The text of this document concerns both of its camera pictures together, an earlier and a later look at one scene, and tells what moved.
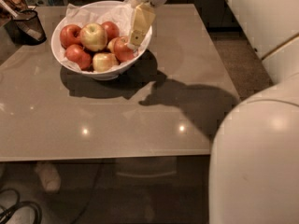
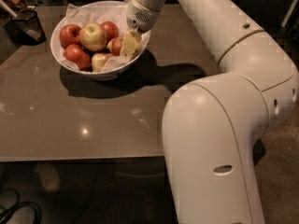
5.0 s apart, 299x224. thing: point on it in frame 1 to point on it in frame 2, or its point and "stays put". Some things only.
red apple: x=70 y=35 stays put
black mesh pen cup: x=25 y=28 stays put
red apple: x=122 y=51 stays put
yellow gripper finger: x=144 y=17 to x=130 y=44
